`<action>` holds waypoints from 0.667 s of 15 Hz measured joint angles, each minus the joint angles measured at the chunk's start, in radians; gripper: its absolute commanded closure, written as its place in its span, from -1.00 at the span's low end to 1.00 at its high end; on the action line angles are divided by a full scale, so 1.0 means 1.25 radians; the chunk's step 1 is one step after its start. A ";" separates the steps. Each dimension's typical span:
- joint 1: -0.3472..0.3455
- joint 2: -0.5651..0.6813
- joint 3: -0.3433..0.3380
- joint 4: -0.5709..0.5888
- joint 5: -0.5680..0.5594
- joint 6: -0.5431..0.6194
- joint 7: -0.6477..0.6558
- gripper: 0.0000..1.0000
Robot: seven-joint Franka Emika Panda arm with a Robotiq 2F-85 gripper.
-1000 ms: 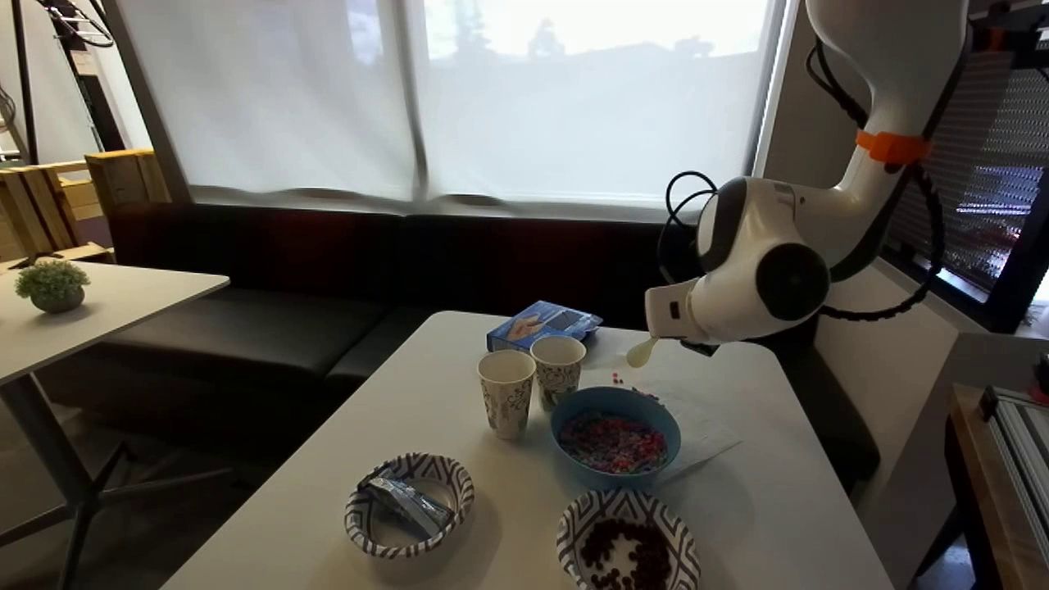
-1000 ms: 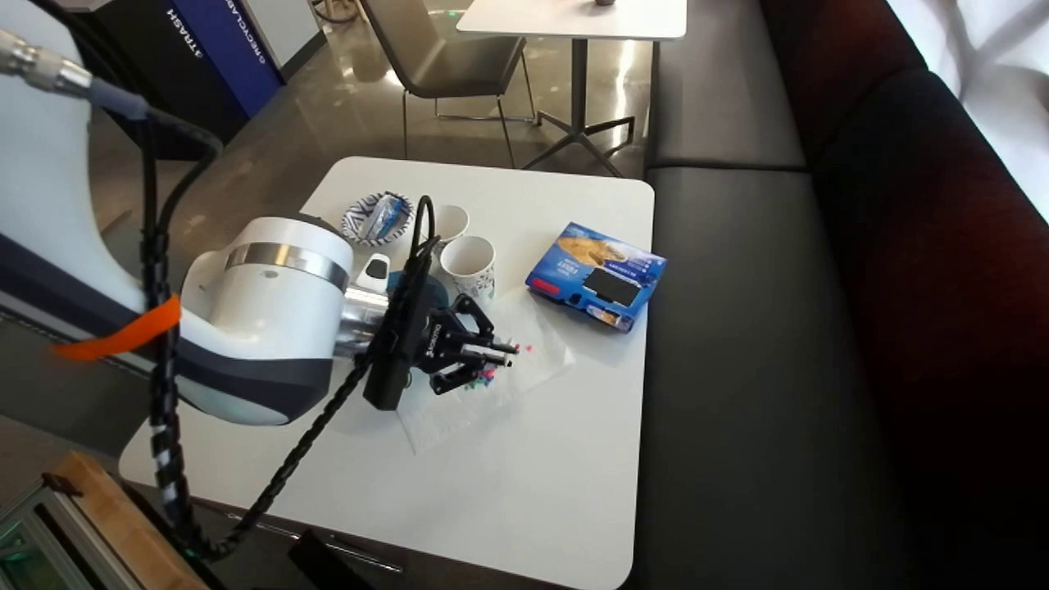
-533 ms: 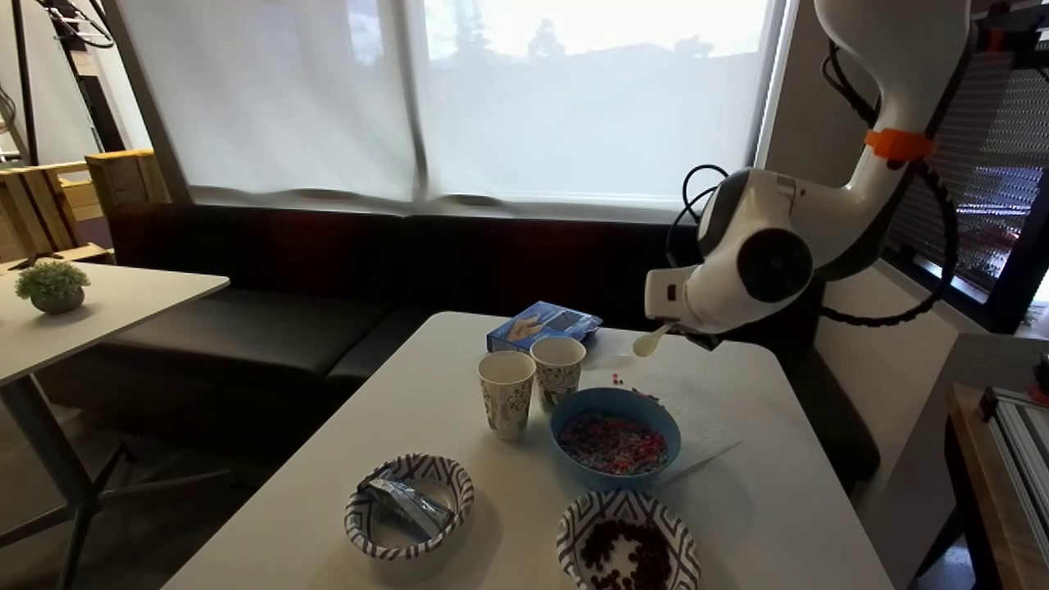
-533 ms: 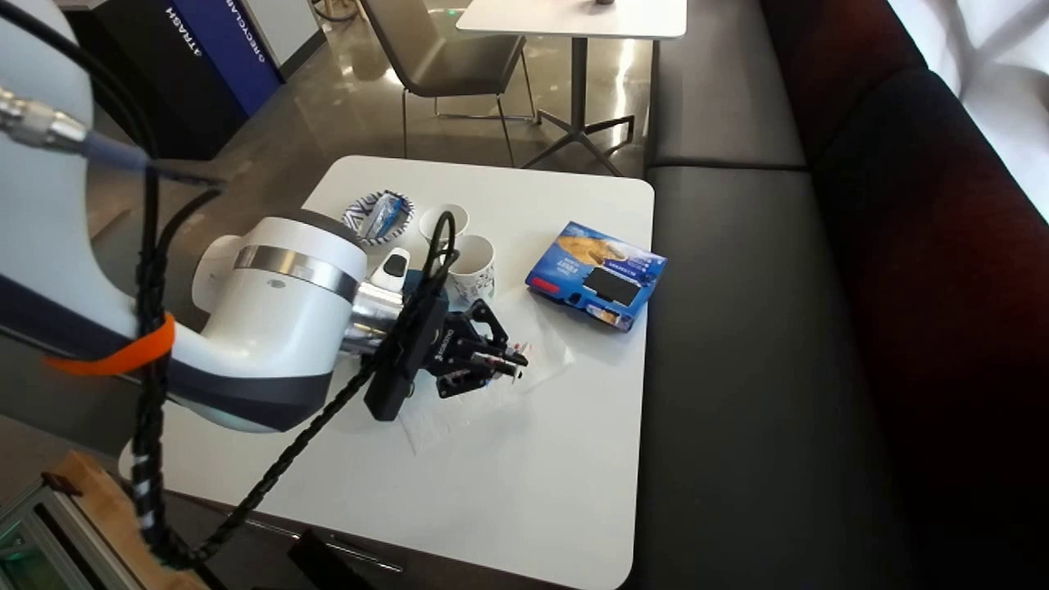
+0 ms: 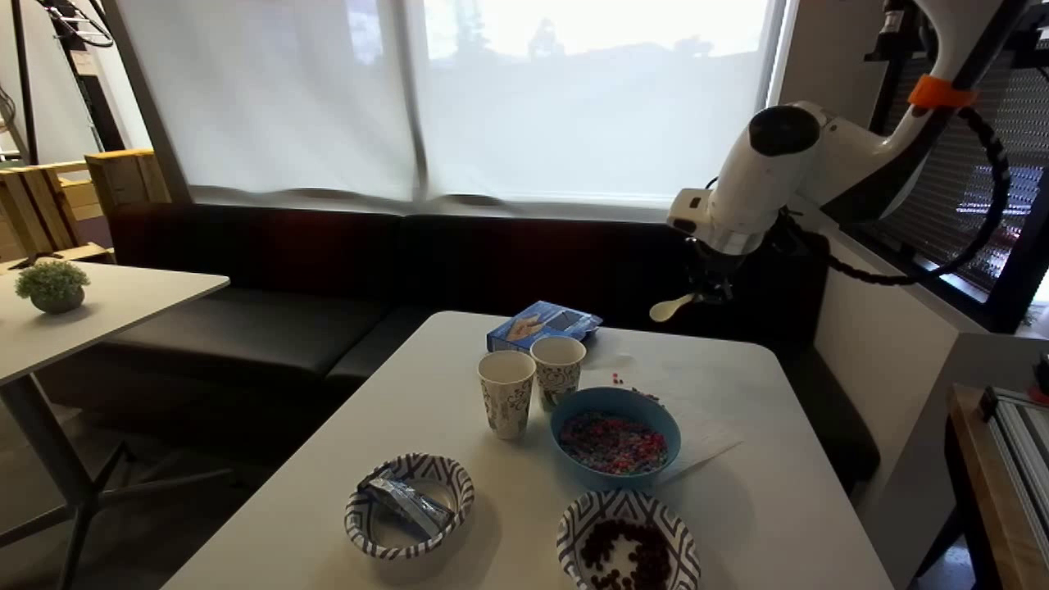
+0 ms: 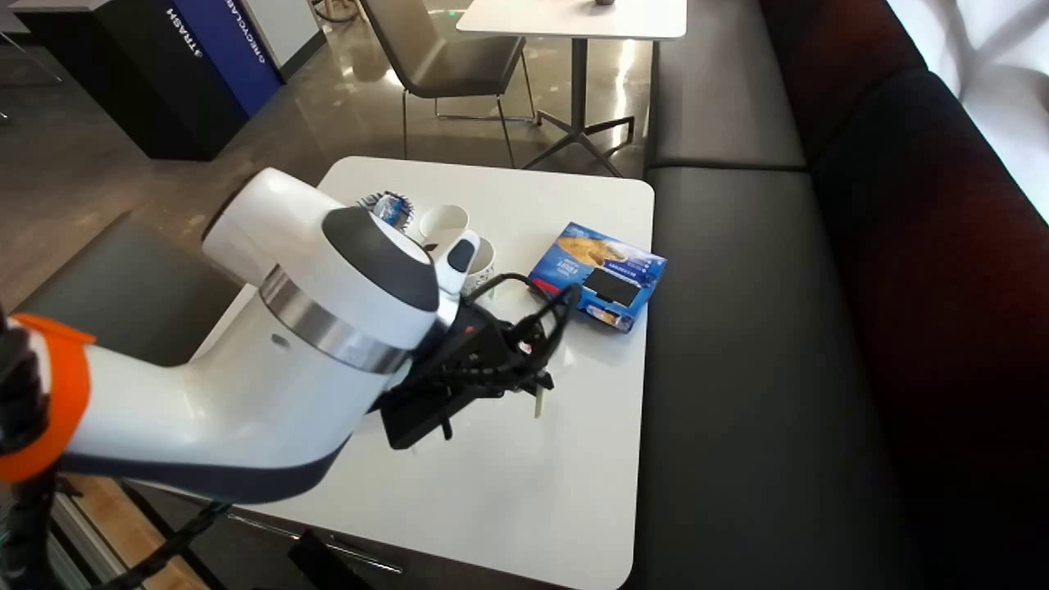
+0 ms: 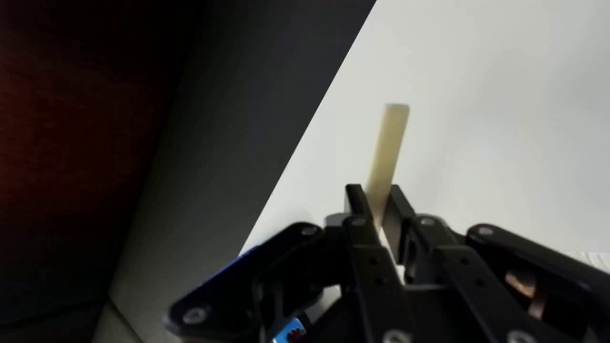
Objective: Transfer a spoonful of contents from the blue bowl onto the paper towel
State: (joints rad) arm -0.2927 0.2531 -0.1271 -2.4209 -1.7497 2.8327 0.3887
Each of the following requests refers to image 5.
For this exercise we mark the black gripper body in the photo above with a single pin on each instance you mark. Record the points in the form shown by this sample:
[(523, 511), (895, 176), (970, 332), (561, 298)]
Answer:
[(716, 273)]

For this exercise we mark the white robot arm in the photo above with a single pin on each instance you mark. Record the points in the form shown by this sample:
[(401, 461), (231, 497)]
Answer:
[(796, 164)]

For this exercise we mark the white paper towel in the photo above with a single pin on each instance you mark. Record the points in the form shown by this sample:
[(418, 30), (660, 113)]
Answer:
[(709, 405)]

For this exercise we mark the colourful sprinkles in bowl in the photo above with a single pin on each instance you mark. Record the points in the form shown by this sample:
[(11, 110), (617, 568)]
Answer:
[(612, 444)]

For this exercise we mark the blue bowl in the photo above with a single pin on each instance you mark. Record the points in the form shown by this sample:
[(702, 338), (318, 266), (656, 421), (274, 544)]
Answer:
[(567, 436)]

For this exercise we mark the patterned bowl with chocolate chips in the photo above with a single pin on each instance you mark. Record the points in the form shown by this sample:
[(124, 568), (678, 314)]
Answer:
[(677, 535)]

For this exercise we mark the patterned bowl with foil packet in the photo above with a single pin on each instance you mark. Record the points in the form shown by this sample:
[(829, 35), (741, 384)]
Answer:
[(453, 497)]

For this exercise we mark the small spilled sprinkles heap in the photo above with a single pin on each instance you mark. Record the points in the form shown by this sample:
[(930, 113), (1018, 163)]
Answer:
[(631, 384)]

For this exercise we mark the blue cookie box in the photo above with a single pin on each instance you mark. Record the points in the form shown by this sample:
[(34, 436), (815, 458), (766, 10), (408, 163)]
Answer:
[(542, 321)]

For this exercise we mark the short patterned paper cup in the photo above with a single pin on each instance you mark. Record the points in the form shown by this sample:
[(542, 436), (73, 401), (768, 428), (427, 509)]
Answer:
[(557, 373)]

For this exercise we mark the tall patterned paper cup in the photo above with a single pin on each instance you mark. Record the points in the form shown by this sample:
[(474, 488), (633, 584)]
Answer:
[(504, 396)]

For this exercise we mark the black framed screen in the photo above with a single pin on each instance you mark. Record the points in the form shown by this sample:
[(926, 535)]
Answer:
[(984, 250)]

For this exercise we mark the chocolate chips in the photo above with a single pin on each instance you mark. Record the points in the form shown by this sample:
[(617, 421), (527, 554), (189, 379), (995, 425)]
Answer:
[(625, 557)]

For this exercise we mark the white window blind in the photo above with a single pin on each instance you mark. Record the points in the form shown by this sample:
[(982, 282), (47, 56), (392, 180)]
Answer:
[(468, 101)]

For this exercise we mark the wooden shelf unit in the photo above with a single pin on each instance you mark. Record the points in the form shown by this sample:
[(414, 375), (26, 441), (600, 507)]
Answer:
[(995, 493)]

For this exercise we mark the silver foil packet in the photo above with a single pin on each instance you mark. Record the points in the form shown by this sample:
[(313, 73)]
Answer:
[(411, 507)]

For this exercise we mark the black upholstered bench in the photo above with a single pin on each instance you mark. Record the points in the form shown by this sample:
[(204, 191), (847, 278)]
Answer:
[(274, 315)]

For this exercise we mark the white side table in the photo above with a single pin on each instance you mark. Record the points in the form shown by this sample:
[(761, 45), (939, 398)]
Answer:
[(98, 314)]

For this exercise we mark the small potted green plant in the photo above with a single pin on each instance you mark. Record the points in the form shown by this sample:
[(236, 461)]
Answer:
[(54, 285)]

